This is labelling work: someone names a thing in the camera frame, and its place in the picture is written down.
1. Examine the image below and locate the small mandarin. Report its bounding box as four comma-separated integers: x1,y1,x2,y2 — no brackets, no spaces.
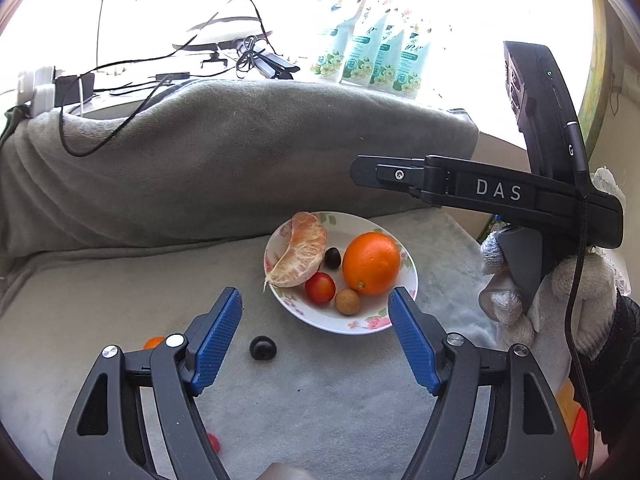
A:
143,337,164,350

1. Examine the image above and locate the dark grape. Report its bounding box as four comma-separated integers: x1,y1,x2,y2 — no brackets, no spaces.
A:
323,247,342,270
250,335,278,361

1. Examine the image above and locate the brown longan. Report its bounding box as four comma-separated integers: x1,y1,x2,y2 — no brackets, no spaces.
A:
335,289,361,316

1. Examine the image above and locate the peeled pomelo segment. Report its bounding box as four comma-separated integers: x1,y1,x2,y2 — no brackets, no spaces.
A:
265,211,328,288

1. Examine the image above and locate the red cherry tomato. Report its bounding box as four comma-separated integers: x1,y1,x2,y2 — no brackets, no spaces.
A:
207,434,221,454
305,272,335,306

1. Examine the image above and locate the white gloved right hand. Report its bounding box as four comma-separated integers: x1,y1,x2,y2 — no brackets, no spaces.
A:
477,167,633,361

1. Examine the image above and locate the grey sofa seat cover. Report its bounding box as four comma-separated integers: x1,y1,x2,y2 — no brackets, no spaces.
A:
0,206,566,480

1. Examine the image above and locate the large orange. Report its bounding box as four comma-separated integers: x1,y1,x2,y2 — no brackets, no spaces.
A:
342,232,401,296

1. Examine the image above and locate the floral white plate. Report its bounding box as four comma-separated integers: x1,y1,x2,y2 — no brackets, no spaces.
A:
264,211,419,335

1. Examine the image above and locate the dark grape on plate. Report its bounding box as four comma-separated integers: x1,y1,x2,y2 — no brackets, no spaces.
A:
323,247,342,270

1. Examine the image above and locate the grey sofa back cushion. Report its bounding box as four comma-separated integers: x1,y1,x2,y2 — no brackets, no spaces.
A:
1,80,478,258

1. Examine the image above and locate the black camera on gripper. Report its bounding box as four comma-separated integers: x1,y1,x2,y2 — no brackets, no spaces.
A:
503,41,590,197

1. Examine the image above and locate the coiled black cable bundle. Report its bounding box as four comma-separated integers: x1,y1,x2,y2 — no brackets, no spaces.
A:
234,34,302,82

